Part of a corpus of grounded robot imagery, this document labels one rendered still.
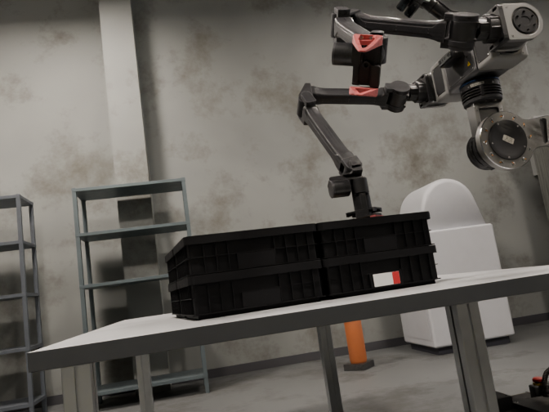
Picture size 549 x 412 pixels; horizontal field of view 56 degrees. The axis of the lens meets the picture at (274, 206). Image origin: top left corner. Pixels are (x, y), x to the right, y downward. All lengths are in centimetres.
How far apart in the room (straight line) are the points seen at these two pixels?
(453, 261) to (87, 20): 426
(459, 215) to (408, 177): 104
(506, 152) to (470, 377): 81
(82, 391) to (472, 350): 90
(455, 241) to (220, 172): 233
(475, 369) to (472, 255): 347
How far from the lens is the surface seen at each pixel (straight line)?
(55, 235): 525
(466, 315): 137
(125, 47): 537
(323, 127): 188
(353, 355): 442
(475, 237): 485
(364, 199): 167
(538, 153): 576
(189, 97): 546
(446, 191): 484
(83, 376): 122
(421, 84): 218
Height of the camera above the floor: 76
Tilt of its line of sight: 9 degrees up
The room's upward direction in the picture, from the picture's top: 8 degrees counter-clockwise
